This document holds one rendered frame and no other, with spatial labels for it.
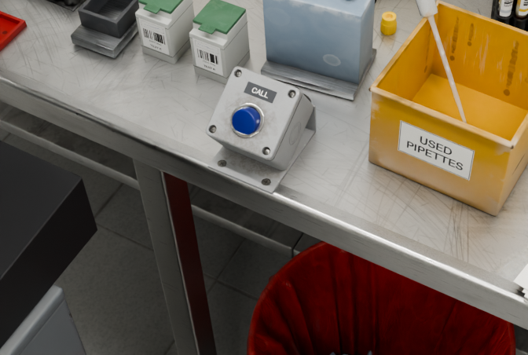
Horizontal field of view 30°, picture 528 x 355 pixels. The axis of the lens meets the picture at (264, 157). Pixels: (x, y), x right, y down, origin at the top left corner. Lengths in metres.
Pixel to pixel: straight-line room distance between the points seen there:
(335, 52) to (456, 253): 0.23
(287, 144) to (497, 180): 0.19
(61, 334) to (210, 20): 0.33
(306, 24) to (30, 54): 0.31
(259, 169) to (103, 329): 1.00
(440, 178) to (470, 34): 0.14
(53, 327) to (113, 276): 1.05
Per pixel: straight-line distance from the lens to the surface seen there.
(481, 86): 0.98
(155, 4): 1.00
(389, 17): 1.05
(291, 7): 0.95
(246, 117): 0.88
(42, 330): 0.88
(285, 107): 0.88
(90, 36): 1.06
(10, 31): 1.10
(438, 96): 0.98
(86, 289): 1.94
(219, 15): 0.98
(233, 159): 0.93
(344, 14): 0.93
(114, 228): 2.01
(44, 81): 1.04
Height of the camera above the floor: 1.59
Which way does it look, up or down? 50 degrees down
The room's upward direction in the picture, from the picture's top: 4 degrees counter-clockwise
